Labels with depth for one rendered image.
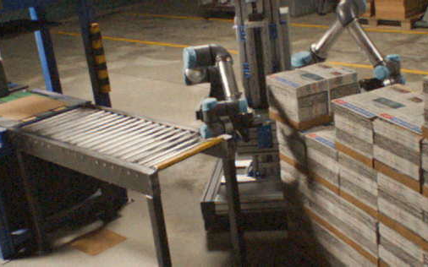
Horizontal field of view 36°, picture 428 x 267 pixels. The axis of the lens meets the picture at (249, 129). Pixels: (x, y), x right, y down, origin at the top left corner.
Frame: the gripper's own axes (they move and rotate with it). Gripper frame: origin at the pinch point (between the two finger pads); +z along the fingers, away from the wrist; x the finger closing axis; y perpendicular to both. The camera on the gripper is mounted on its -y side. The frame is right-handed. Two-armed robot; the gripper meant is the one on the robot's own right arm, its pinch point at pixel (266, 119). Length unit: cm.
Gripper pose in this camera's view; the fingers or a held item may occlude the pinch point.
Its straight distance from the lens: 338.6
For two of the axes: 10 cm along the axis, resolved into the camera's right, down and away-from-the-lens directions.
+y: -1.0, -9.4, -3.3
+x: -4.5, -2.6, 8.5
